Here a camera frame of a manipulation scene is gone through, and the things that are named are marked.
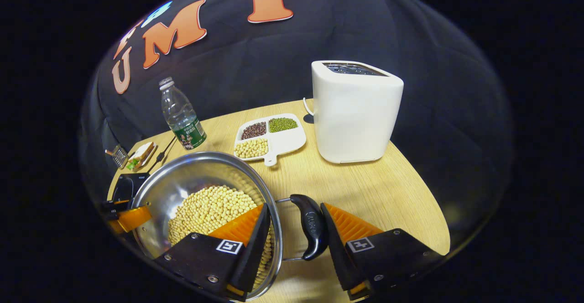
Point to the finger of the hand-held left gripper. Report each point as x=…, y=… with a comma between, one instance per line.
x=132, y=218

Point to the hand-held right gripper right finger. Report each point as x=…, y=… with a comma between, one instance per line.
x=335, y=248

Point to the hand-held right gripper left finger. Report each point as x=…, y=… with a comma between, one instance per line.
x=253, y=257

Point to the pile of yellow soybeans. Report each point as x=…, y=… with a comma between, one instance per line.
x=205, y=211

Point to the wrapped sandwich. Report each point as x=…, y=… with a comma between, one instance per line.
x=141, y=156

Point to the clear plastic water bottle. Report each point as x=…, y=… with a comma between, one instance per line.
x=182, y=120

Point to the white divided bean dish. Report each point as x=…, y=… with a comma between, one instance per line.
x=285, y=141

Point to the white toaster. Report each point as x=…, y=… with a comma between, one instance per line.
x=353, y=116

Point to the black backdrop cloth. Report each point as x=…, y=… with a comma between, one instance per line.
x=255, y=65

